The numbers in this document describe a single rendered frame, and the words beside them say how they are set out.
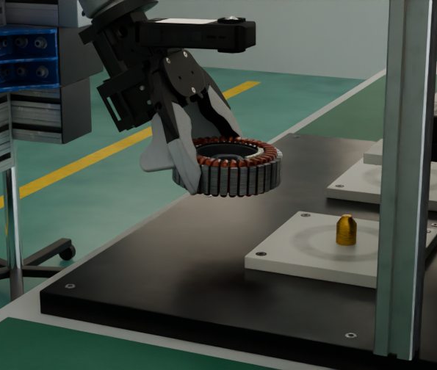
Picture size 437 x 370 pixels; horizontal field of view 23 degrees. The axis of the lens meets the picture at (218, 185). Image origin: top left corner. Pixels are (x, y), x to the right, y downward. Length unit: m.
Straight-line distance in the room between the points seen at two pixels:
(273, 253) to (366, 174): 0.30
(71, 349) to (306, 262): 0.23
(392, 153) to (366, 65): 5.19
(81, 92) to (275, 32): 4.47
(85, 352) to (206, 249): 0.21
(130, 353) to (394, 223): 0.24
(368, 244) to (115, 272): 0.24
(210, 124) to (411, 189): 0.41
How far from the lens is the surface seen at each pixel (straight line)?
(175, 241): 1.07
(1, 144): 1.67
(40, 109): 1.66
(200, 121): 1.15
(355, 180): 1.24
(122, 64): 1.10
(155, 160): 1.06
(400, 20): 0.76
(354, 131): 1.61
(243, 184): 1.04
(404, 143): 0.79
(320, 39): 6.03
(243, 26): 1.04
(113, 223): 3.54
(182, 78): 1.08
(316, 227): 1.08
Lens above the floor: 1.13
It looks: 17 degrees down
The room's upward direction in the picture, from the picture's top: straight up
